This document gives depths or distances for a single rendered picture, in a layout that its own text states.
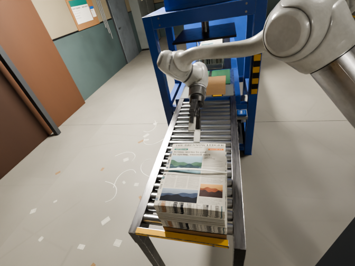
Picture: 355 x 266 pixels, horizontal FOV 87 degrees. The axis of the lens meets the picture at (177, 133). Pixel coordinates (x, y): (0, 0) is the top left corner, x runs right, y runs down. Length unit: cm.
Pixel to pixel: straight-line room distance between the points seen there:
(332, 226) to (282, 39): 178
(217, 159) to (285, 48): 58
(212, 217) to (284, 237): 117
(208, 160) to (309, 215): 133
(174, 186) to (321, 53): 66
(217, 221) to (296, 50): 63
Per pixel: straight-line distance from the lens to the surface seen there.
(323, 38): 52
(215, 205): 77
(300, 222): 201
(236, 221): 101
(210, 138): 140
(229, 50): 81
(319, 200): 219
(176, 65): 90
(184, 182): 85
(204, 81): 99
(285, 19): 49
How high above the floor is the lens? 170
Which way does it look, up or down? 37 degrees down
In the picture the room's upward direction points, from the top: 12 degrees counter-clockwise
